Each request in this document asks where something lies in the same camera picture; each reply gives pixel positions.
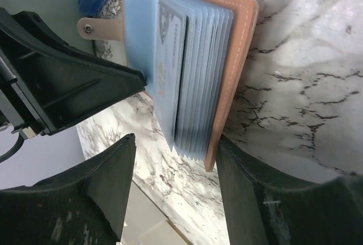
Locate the white card with emblem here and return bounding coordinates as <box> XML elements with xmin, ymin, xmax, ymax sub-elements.
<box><xmin>153</xmin><ymin>0</ymin><xmax>187</xmax><ymax>147</ymax></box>

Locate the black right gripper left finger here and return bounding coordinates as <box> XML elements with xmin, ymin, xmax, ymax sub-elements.
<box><xmin>1</xmin><ymin>133</ymin><xmax>136</xmax><ymax>244</ymax></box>

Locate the green translucent storage box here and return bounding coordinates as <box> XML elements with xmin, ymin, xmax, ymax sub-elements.
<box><xmin>0</xmin><ymin>0</ymin><xmax>99</xmax><ymax>56</ymax></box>

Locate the tan leather card holder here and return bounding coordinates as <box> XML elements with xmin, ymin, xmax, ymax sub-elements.
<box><xmin>77</xmin><ymin>0</ymin><xmax>258</xmax><ymax>172</ymax></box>

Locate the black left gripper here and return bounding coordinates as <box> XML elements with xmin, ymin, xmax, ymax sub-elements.
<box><xmin>1</xmin><ymin>9</ymin><xmax>146</xmax><ymax>140</ymax></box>

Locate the white plastic tray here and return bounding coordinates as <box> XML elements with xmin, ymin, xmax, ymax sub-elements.
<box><xmin>121</xmin><ymin>183</ymin><xmax>190</xmax><ymax>245</ymax></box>

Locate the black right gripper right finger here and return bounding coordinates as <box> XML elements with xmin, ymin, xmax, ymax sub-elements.
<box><xmin>216</xmin><ymin>137</ymin><xmax>362</xmax><ymax>244</ymax></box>

